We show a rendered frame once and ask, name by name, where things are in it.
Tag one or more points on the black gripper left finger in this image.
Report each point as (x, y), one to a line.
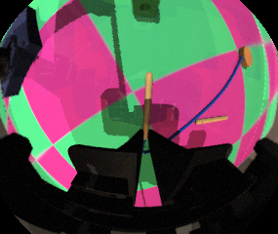
(122, 162)

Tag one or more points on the dark blue string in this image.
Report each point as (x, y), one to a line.
(147, 101)

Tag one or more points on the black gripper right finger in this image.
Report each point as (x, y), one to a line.
(172, 163)

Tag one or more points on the small green block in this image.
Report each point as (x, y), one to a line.
(145, 7)

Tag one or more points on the round wooden button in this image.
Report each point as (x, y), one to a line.
(247, 56)

